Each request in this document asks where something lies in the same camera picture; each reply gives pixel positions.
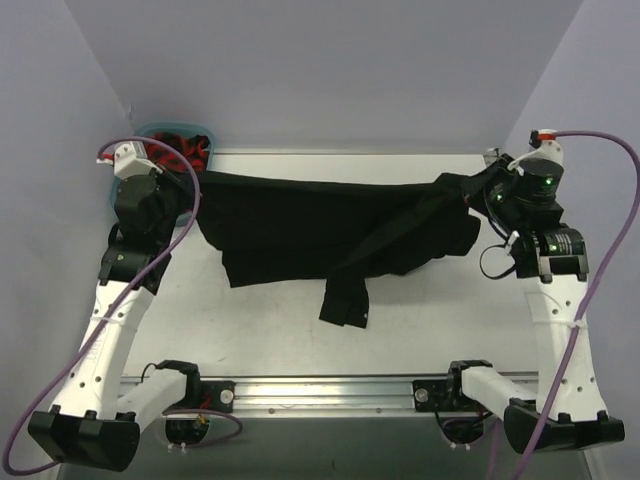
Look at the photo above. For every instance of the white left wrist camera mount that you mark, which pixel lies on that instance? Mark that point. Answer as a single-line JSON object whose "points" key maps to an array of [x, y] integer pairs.
{"points": [[128, 159]]}

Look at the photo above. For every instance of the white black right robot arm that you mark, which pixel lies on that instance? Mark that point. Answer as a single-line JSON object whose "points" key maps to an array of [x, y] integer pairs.
{"points": [[567, 411]]}

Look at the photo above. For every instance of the aluminium front rail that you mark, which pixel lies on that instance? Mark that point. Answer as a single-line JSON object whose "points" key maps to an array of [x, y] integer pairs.
{"points": [[323, 397]]}

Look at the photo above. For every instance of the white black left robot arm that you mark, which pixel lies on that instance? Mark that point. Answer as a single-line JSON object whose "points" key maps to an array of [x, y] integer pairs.
{"points": [[89, 423]]}

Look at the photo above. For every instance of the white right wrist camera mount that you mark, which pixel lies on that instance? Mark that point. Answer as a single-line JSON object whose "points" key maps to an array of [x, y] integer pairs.
{"points": [[543, 144]]}

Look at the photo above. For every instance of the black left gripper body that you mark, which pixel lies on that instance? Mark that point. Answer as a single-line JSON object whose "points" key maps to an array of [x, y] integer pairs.
{"points": [[176, 187]]}

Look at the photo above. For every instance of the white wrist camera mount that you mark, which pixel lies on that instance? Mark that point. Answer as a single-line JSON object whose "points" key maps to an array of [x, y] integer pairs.
{"points": [[128, 159], [543, 144]]}

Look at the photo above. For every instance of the red black plaid shirt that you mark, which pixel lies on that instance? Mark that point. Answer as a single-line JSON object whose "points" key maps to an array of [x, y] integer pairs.
{"points": [[195, 149]]}

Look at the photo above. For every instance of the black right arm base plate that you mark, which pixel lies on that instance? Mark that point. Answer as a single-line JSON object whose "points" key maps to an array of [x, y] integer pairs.
{"points": [[430, 396]]}

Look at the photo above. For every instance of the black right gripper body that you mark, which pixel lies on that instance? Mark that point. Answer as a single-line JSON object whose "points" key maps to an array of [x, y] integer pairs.
{"points": [[482, 176]]}

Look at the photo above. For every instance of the aluminium rail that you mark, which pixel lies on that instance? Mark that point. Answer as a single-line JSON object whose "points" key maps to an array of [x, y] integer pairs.
{"points": [[493, 155], [323, 397]]}

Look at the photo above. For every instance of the aluminium right side rail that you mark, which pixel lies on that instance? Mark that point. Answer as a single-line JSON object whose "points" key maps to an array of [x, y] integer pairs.
{"points": [[493, 155]]}

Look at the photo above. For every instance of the teal plastic basket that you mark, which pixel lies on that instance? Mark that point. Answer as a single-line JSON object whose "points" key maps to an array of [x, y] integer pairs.
{"points": [[187, 130]]}

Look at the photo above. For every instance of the black long sleeve shirt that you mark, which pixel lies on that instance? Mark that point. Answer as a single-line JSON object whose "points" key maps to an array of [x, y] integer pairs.
{"points": [[272, 230]]}

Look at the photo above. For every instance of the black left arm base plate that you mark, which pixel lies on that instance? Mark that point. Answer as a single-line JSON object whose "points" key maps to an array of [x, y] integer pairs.
{"points": [[216, 395]]}

